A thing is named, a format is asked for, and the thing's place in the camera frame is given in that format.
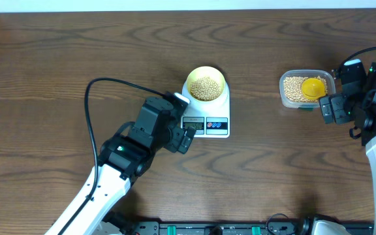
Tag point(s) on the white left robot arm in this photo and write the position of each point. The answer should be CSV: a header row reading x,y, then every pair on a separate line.
x,y
124,158

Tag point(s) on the black mounting rail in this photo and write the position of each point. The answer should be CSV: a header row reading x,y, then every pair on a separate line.
x,y
115,223

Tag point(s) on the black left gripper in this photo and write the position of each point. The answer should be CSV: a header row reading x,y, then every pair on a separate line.
x,y
174,142

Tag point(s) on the clear container of soybeans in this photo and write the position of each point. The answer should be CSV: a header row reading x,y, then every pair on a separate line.
x,y
290,87

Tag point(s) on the soybeans in bowl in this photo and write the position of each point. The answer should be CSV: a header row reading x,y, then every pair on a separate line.
x,y
205,89

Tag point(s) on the pale yellow bowl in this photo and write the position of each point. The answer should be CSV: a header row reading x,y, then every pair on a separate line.
x,y
203,71

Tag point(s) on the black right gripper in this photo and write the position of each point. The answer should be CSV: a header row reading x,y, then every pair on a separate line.
x,y
337,101

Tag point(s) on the yellow measuring scoop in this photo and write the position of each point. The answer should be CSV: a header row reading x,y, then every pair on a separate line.
x,y
313,89

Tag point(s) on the white digital kitchen scale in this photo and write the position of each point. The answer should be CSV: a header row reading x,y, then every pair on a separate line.
x,y
210,119

